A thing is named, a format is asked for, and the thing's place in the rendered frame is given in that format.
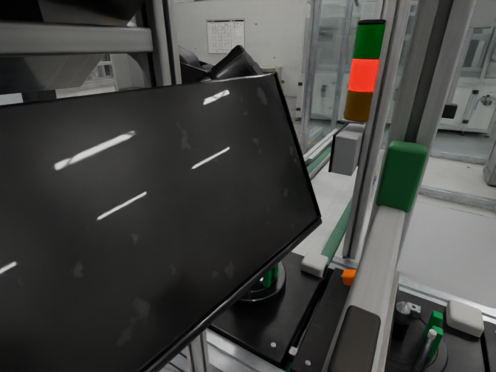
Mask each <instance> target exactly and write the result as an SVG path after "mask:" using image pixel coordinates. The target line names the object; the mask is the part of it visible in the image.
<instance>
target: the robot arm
mask: <svg viewBox="0 0 496 372"><path fill-rule="evenodd" d="M127 27H137V25H136V24H135V23H133V22H132V21H129V23H128V24H127ZM178 47H179V61H180V69H181V77H182V83H194V82H200V81H206V80H209V79H211V80H218V79H225V78H237V77H243V76H250V75H262V74H263V72H262V70H261V68H260V67H259V65H258V63H257V62H254V60H253V59H252V57H251V56H250V55H249V54H248V53H247V52H246V51H245V49H244V48H243V47H242V45H237V46H235V47H234V48H233V49H232V50H231V51H230V52H229V54H228V55H227V56H226V57H225V58H223V59H222V60H221V61H219V62H218V63H217V64H216V65H215V66H214V65H212V64H209V63H205V62H203V61H199V59H198V58H197V56H196V55H195V54H194V53H193V52H192V51H190V50H189V49H185V48H184V47H182V46H179V45H178ZM126 54H128V55H130V56H131V57H132V58H133V59H134V60H135V61H136V62H137V63H138V64H139V66H140V67H141V69H142V70H143V71H144V69H143V65H142V55H141V53H126ZM21 96H22V100H23V103H25V102H32V101H38V100H50V99H57V97H56V92H55V89H54V90H46V91H38V92H24V93H21Z"/></svg>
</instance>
